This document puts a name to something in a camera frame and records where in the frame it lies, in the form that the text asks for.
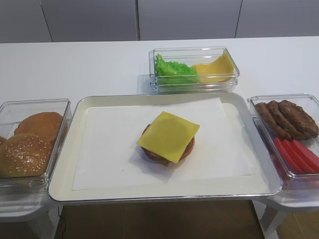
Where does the yellow cheese slice on burger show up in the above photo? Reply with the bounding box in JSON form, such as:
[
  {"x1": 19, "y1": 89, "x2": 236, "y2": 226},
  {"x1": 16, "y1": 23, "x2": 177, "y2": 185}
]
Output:
[{"x1": 137, "y1": 112, "x2": 200, "y2": 163}]

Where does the left brown meat patty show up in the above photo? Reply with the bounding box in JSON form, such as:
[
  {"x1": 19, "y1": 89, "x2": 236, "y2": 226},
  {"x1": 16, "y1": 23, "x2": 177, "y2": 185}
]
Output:
[{"x1": 255, "y1": 103, "x2": 293, "y2": 140}]

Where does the plain bun bottom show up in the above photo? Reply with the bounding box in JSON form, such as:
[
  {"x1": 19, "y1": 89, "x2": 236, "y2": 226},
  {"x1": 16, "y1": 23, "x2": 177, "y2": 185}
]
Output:
[{"x1": 14, "y1": 112, "x2": 63, "y2": 145}]

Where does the green lettuce leaf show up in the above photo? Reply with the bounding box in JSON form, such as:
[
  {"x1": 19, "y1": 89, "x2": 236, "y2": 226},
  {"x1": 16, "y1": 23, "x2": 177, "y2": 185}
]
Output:
[{"x1": 156, "y1": 54, "x2": 200, "y2": 85}]

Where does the clear box with buns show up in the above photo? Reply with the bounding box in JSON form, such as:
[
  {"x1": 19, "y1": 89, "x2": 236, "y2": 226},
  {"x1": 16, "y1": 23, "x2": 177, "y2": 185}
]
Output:
[{"x1": 0, "y1": 99, "x2": 72, "y2": 195}]

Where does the middle red tomato slice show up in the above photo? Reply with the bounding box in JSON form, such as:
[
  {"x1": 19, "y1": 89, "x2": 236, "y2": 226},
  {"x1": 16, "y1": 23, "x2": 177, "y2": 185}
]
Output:
[{"x1": 282, "y1": 140, "x2": 315, "y2": 174}]

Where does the yellow cheese slice in box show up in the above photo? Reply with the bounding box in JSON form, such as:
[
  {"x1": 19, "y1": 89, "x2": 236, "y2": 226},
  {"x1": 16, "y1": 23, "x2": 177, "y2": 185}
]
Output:
[{"x1": 194, "y1": 53, "x2": 235, "y2": 83}]

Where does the white paper sheet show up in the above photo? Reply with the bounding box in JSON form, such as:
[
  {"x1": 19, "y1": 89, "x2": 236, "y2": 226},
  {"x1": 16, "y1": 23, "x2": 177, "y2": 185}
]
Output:
[{"x1": 73, "y1": 98, "x2": 252, "y2": 190}]

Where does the red tomato slice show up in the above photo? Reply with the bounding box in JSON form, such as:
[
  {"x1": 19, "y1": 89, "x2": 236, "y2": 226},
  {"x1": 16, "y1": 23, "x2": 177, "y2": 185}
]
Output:
[
  {"x1": 291, "y1": 140, "x2": 319, "y2": 173},
  {"x1": 274, "y1": 137, "x2": 303, "y2": 174},
  {"x1": 282, "y1": 140, "x2": 315, "y2": 174}
]

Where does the silver metal tray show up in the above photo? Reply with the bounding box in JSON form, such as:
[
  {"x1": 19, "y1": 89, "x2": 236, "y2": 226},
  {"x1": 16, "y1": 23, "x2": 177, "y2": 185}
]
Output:
[{"x1": 48, "y1": 93, "x2": 281, "y2": 203}]

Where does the clear box with patties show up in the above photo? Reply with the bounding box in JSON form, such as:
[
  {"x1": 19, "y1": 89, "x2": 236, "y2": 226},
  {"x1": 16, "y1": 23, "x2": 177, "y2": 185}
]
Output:
[{"x1": 248, "y1": 94, "x2": 319, "y2": 190}]

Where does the right red tomato slice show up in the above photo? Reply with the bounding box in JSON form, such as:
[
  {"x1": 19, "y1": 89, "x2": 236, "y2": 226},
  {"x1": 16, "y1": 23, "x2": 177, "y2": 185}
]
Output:
[{"x1": 291, "y1": 140, "x2": 319, "y2": 173}]

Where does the middle brown meat patty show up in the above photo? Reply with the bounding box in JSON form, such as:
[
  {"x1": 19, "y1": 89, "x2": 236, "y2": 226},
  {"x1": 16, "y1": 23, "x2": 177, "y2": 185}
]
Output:
[{"x1": 266, "y1": 101, "x2": 307, "y2": 141}]

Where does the left red tomato slice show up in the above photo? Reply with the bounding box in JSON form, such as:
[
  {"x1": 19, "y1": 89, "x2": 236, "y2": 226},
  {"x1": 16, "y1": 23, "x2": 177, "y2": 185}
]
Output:
[{"x1": 274, "y1": 137, "x2": 303, "y2": 174}]

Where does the sesame bun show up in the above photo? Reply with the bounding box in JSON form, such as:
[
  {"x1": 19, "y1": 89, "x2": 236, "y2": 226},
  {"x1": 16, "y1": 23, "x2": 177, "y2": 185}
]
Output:
[
  {"x1": 0, "y1": 133, "x2": 52, "y2": 178},
  {"x1": 0, "y1": 136, "x2": 6, "y2": 144}
]

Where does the clear box with lettuce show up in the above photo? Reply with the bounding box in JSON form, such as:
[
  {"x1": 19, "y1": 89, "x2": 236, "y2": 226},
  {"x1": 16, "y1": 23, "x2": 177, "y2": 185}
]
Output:
[{"x1": 149, "y1": 46, "x2": 240, "y2": 94}]

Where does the right brown meat patty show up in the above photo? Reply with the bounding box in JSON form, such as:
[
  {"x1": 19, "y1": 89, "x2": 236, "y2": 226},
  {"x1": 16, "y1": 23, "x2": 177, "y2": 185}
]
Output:
[{"x1": 279, "y1": 100, "x2": 319, "y2": 138}]

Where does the sesame top bun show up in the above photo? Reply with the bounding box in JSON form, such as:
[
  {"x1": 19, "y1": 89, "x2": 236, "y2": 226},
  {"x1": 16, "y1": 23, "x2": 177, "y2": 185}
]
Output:
[{"x1": 0, "y1": 133, "x2": 52, "y2": 178}]

